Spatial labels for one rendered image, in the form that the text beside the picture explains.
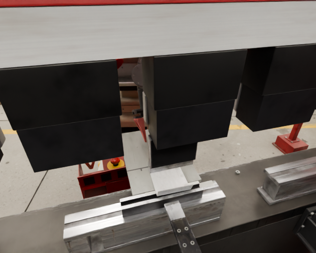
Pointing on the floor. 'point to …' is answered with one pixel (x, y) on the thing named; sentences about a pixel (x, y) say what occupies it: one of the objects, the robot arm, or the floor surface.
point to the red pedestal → (290, 141)
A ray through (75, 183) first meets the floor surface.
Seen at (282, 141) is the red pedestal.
